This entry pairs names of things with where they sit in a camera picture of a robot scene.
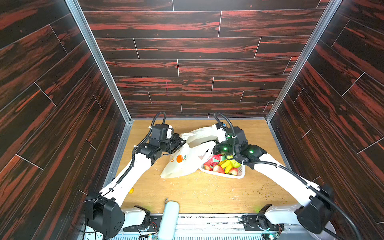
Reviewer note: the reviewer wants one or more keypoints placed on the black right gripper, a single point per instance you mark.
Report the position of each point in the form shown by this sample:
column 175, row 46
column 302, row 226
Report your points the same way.
column 218, row 147

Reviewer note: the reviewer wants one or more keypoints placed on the red fake dragon fruit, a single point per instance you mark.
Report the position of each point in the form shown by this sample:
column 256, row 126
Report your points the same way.
column 215, row 160

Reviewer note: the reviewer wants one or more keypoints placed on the metal base rail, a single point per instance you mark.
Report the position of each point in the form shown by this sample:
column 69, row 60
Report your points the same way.
column 213, row 227

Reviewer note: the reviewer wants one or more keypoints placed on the pale green cylinder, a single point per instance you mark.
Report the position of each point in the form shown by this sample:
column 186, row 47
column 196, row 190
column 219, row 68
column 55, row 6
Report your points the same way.
column 169, row 221

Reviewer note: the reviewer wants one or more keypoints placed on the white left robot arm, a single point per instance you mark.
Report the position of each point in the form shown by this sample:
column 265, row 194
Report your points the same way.
column 103, row 211

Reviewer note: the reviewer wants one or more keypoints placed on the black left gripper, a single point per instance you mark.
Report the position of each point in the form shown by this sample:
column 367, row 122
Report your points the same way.
column 177, row 143

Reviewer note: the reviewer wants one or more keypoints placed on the white fruit-print plastic bag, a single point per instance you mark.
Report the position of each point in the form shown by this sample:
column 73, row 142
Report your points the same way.
column 198, row 149

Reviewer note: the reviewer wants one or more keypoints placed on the white plastic perforated basket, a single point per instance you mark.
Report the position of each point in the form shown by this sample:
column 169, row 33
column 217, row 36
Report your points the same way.
column 240, row 175

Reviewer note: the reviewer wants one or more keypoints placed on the yellow fake banana bunch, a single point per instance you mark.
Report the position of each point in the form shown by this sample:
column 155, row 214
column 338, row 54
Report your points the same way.
column 230, row 166

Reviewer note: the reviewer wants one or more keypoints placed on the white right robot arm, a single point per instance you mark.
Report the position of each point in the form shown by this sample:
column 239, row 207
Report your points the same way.
column 316, row 204

